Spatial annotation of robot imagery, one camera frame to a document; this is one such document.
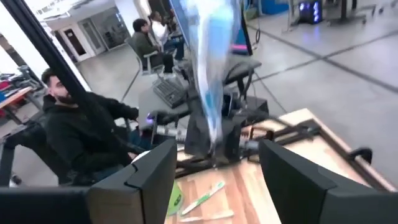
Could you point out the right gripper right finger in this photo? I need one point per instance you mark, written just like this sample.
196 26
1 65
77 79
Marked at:
298 193

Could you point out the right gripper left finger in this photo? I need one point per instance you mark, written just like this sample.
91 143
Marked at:
146 189

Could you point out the blue white toothbrush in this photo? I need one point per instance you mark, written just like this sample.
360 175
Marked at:
214 62

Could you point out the green disinfecting wipes canister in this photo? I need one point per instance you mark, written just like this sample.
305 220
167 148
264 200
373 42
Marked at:
175 199

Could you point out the black keyboard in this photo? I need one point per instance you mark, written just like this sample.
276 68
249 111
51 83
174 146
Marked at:
169 91

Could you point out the green white wrapped toothbrush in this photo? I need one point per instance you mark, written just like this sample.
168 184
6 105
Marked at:
203 197

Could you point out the person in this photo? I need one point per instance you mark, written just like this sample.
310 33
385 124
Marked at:
81 133
144 43
160 32

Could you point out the monitor with blue screen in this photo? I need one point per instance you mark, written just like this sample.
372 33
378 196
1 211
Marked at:
244 37

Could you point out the black office chair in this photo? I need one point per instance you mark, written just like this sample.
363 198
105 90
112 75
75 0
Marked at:
28 146

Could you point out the white cabinet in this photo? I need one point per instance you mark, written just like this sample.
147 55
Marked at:
77 40

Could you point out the black computer tower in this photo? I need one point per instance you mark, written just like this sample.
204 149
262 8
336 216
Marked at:
311 11

